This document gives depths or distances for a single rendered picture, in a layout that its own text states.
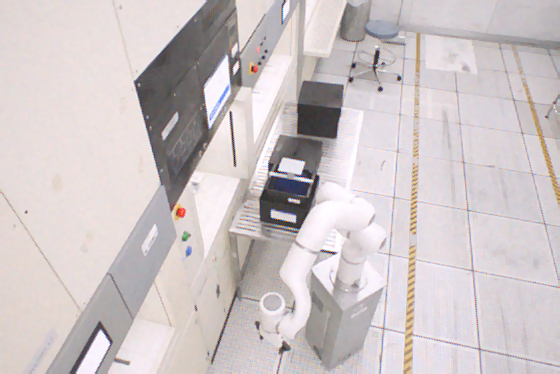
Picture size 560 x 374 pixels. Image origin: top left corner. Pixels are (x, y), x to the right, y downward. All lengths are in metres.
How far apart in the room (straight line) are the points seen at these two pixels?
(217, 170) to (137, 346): 1.06
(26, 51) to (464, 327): 2.82
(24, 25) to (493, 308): 3.02
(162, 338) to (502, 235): 2.69
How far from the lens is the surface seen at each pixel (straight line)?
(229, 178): 2.46
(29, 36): 0.94
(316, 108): 2.78
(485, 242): 3.61
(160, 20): 1.37
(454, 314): 3.15
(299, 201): 2.22
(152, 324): 2.00
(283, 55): 3.61
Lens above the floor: 2.58
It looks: 46 degrees down
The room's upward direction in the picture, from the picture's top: 1 degrees clockwise
